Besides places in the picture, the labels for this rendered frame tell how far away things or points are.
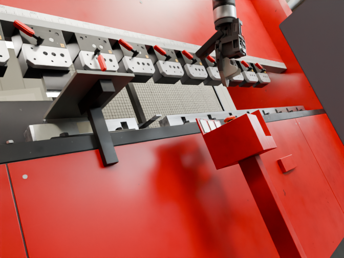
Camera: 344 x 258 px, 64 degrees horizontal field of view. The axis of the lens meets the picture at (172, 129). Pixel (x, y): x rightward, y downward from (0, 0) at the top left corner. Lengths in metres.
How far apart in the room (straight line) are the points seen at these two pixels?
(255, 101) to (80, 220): 2.40
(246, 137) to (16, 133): 1.06
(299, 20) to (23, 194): 0.62
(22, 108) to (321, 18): 1.39
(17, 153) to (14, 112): 0.81
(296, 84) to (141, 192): 2.14
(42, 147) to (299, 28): 0.61
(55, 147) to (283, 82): 2.33
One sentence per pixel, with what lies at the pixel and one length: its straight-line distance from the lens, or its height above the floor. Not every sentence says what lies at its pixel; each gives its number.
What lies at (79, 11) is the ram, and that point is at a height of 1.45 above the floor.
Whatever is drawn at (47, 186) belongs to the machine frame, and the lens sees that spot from 0.73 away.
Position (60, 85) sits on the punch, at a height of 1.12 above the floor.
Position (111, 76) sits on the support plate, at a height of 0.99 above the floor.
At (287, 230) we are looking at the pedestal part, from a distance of 0.94.
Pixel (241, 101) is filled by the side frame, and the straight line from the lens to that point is 2.97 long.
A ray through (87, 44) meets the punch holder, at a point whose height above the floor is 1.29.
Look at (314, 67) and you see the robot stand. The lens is 0.37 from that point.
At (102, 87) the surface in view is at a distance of 0.77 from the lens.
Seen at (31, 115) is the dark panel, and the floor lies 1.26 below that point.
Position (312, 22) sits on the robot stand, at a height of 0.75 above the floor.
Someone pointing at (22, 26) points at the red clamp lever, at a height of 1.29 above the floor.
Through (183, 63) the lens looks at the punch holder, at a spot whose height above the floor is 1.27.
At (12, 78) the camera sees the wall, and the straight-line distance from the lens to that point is 3.27.
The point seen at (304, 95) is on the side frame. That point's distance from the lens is 2.72.
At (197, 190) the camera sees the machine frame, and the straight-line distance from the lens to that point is 0.99.
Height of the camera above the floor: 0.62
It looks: 14 degrees up
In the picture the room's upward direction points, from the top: 21 degrees counter-clockwise
